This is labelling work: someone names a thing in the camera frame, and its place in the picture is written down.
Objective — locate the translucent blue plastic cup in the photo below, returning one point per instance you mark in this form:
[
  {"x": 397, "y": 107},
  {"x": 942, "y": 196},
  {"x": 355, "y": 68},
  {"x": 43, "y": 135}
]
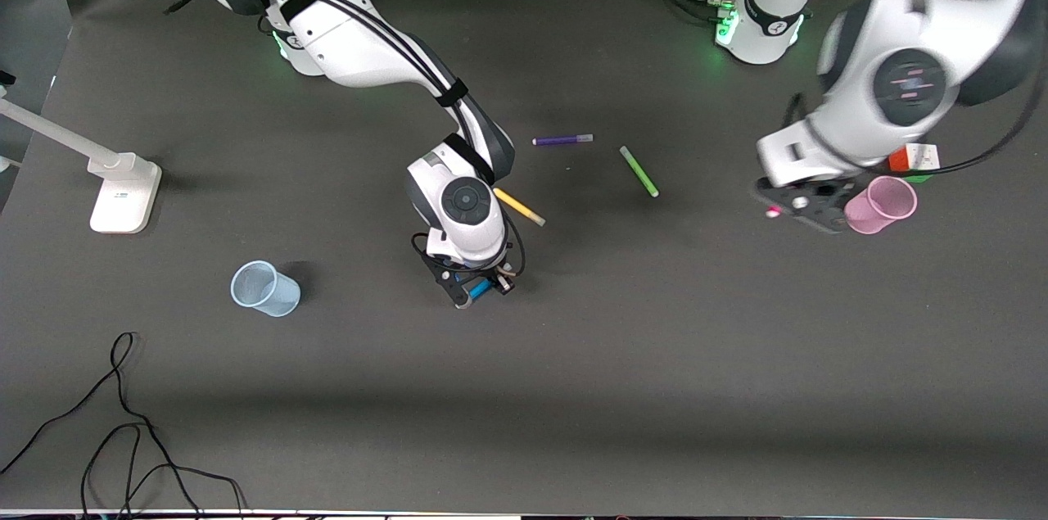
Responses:
[{"x": 274, "y": 299}]

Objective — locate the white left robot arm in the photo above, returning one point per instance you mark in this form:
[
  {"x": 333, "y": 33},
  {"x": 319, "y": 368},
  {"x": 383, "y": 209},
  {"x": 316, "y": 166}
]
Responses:
[{"x": 909, "y": 86}]

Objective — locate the purple marker pen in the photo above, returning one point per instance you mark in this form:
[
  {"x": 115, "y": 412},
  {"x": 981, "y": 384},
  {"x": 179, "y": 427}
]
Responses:
[{"x": 561, "y": 140}]

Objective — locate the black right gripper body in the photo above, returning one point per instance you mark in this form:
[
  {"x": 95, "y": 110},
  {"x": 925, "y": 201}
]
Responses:
[{"x": 461, "y": 278}]

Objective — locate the yellow marker pen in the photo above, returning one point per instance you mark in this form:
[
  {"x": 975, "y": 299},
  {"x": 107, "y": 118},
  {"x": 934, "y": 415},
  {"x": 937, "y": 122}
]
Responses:
[{"x": 524, "y": 210}]

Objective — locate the green marker pen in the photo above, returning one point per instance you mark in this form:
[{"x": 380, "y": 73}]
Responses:
[{"x": 639, "y": 171}]

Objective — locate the white camera stand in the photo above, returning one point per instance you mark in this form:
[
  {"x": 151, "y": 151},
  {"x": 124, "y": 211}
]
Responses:
[{"x": 123, "y": 196}]

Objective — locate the blue marker pen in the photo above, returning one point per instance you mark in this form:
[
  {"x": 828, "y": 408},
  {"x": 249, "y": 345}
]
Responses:
[{"x": 480, "y": 288}]

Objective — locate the translucent pink plastic cup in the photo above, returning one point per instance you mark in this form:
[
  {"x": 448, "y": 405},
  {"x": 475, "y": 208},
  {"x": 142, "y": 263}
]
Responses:
[{"x": 880, "y": 209}]

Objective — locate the multicoloured puzzle cube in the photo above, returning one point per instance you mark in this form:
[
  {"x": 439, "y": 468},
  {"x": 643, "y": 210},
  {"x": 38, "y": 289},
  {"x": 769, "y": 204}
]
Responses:
[{"x": 921, "y": 156}]

